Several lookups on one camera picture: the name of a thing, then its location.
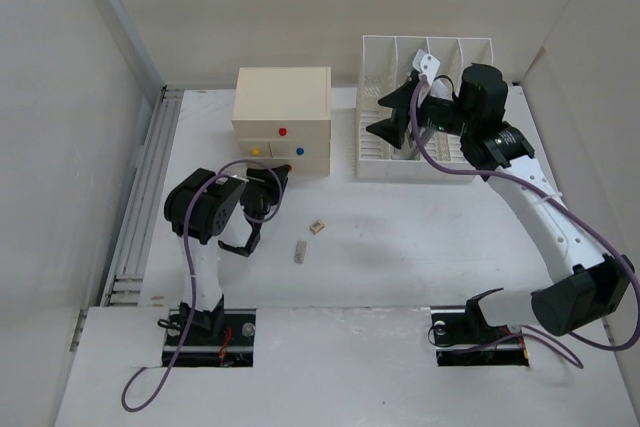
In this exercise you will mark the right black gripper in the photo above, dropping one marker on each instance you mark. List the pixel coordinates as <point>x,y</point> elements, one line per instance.
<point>392,129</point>

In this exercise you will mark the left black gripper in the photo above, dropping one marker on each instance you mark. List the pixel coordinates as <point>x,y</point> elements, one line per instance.
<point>271,180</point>

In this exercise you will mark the cream drawer cabinet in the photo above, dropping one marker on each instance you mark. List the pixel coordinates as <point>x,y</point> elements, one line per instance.
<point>282,115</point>

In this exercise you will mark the small yellow eraser block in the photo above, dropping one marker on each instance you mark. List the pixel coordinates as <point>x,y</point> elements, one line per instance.
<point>317,226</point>

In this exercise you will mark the white plastic strip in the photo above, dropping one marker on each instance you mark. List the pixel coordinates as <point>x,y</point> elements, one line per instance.
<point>300,252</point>

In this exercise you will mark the grey setup guide booklet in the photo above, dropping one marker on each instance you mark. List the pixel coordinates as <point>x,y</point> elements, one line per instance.
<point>408,149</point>

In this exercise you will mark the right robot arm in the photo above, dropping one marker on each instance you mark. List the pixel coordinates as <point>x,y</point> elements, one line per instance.
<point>588,276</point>

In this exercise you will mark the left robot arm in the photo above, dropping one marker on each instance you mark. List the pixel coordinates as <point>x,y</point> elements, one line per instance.
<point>213,212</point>

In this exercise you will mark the white file organizer rack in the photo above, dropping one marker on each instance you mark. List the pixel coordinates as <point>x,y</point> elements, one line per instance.
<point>386,64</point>

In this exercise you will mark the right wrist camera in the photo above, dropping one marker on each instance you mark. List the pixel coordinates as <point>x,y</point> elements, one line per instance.
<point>427,66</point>

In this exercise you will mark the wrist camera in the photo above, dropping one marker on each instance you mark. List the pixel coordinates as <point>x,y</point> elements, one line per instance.
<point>427,66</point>
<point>223,178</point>

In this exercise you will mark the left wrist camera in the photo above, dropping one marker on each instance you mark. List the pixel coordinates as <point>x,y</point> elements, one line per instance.
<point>223,178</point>

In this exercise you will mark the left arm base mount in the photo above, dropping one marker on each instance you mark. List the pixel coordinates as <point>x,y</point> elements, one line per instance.
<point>231,346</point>

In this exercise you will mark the aluminium frame rail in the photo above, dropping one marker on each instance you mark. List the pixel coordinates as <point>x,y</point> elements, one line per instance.
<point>121,279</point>

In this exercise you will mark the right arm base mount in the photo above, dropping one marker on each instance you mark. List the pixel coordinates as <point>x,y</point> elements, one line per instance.
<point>462,337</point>

